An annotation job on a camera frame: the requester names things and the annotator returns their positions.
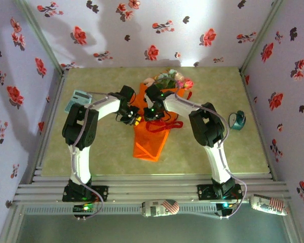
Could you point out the red ribbon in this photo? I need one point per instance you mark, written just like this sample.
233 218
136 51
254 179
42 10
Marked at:
173 124

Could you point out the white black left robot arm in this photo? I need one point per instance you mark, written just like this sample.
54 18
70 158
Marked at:
78 126

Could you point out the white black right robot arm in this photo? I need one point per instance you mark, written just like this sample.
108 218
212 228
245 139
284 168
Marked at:
205 124

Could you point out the flag print fabric pouch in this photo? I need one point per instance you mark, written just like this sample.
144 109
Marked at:
268 205
159 207

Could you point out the fake flower pink bud cream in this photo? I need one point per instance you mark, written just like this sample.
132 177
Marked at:
178 76

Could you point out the teal calculator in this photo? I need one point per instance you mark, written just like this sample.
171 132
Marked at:
76 97

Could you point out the aluminium frame leg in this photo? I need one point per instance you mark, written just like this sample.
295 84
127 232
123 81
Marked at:
292 230
11 225

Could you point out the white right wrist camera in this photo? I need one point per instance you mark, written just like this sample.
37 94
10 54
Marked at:
148 101

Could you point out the fake flower white green blooms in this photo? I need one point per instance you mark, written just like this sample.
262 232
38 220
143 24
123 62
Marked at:
164 75

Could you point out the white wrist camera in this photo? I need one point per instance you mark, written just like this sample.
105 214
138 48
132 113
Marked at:
148 101
129 115

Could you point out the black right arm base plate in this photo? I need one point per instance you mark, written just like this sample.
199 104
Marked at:
202 192

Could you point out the fake flower large pink bloom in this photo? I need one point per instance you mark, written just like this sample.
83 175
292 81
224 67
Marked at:
188 84

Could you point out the fake flower cream pink blooms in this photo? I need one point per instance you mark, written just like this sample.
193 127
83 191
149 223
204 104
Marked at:
149 81

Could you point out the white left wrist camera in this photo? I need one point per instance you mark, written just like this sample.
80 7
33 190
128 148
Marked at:
129 115

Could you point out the long aluminium frame rail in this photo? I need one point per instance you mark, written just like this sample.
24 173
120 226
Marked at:
131 187

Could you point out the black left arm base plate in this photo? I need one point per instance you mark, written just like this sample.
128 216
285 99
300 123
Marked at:
102 192

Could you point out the aluminium side rail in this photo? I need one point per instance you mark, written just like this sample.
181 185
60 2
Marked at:
50 126
250 101

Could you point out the aluminium corner post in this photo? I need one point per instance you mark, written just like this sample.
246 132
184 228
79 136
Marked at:
261 35
41 35

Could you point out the orange wrapping paper sheet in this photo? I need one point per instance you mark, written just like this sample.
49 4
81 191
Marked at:
149 141

